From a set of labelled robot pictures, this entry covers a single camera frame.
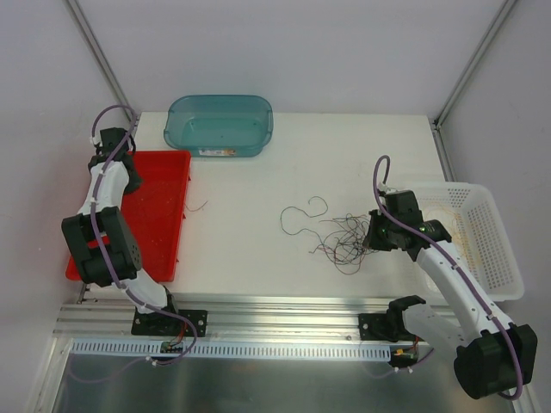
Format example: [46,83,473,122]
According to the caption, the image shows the multicolour wire bundle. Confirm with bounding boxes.
[280,196,380,276]

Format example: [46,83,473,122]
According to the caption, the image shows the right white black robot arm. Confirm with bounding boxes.
[363,189,537,400]

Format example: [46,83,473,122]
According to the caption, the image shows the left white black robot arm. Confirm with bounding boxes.
[61,127,181,335]

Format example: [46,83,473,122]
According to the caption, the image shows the red plastic tray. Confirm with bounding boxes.
[65,150,193,285]

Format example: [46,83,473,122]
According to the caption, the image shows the white perforated plastic basket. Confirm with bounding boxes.
[406,182,524,302]

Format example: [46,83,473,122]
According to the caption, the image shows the teal plastic tub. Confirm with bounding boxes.
[164,95,274,157]

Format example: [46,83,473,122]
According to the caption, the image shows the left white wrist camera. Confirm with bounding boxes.
[90,136,102,150]

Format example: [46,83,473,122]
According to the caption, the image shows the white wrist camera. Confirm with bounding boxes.
[376,182,398,197]
[90,136,102,150]

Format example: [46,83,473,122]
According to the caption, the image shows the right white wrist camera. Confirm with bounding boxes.
[376,182,398,197]

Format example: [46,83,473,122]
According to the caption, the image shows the left aluminium frame post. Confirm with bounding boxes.
[62,0,131,107]

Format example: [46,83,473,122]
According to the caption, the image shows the aluminium frame post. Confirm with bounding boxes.
[433,0,520,132]
[62,0,131,107]

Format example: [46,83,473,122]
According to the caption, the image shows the aluminium mounting rail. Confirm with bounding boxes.
[53,293,391,344]

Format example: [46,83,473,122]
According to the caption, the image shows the white slotted cable duct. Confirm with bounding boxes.
[71,339,391,362]

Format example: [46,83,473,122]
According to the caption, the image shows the right aluminium frame post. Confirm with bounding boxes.
[433,0,520,132]

